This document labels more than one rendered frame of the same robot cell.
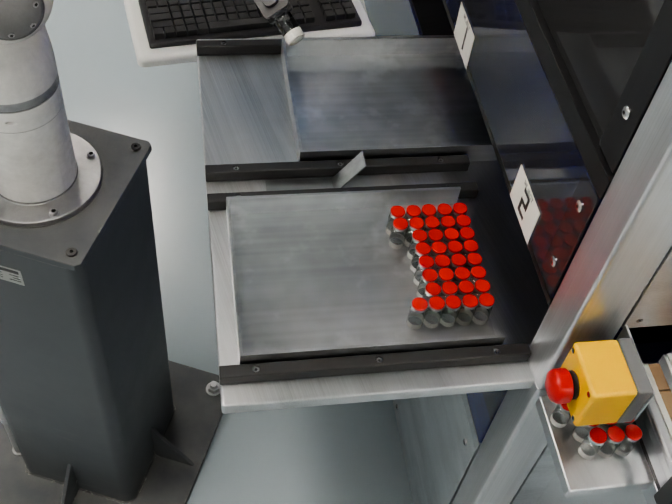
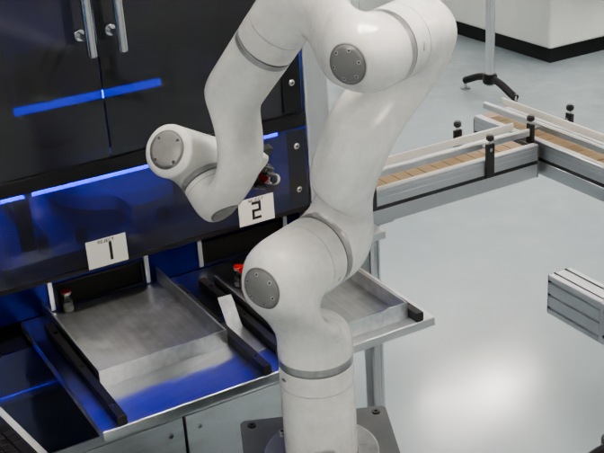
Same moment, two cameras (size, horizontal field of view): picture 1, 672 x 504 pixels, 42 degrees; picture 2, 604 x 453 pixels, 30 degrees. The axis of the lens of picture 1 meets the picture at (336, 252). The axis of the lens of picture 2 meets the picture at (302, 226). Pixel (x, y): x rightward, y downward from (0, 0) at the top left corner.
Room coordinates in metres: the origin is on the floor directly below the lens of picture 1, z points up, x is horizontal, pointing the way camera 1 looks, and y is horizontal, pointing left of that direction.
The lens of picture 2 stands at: (1.21, 1.95, 1.97)
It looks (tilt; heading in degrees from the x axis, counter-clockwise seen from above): 24 degrees down; 256
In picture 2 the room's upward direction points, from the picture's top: 4 degrees counter-clockwise
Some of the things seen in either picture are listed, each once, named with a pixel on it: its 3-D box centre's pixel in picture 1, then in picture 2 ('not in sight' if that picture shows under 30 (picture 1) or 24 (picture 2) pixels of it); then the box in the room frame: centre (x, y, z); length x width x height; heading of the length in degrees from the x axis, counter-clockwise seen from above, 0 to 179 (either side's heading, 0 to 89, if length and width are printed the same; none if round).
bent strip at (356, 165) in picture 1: (315, 173); (241, 322); (0.88, 0.05, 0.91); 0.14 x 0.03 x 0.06; 104
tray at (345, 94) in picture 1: (394, 97); (131, 322); (1.09, -0.06, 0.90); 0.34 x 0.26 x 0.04; 105
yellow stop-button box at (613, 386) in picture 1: (601, 382); not in sight; (0.54, -0.32, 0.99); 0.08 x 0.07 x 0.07; 105
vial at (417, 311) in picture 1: (417, 313); not in sight; (0.67, -0.12, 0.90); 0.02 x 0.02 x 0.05
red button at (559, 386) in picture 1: (564, 385); not in sight; (0.53, -0.28, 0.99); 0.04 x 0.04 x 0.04; 15
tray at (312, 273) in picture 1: (358, 271); (307, 296); (0.73, -0.03, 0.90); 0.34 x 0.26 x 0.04; 105
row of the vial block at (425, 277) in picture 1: (422, 264); not in sight; (0.75, -0.12, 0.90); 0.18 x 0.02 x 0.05; 15
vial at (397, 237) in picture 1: (398, 233); not in sight; (0.80, -0.08, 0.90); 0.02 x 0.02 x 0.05
